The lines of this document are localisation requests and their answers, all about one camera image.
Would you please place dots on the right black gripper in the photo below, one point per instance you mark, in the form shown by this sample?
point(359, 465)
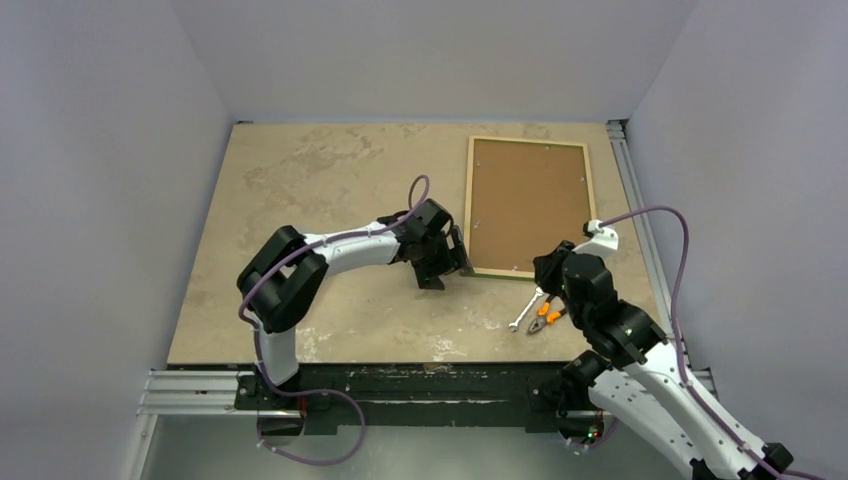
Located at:
point(548, 268)

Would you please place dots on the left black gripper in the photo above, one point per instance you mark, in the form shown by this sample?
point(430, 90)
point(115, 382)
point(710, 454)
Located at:
point(428, 277)

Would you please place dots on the green picture frame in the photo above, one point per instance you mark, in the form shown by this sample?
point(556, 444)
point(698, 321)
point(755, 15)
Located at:
point(523, 197)

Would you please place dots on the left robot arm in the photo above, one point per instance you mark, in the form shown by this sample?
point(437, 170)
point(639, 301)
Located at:
point(280, 283)

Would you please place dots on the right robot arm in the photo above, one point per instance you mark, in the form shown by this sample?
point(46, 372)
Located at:
point(633, 371)

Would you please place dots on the orange black pliers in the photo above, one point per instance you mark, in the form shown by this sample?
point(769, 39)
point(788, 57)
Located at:
point(547, 315)

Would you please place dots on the small silver wrench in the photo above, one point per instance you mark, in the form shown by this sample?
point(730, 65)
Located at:
point(515, 324)

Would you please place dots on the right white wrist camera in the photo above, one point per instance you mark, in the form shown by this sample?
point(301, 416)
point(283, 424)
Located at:
point(601, 241)

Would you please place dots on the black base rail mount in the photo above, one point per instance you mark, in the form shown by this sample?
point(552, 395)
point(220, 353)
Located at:
point(538, 397)

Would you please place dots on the aluminium frame rail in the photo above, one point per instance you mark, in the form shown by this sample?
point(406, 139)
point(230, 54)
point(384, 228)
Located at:
point(191, 393)

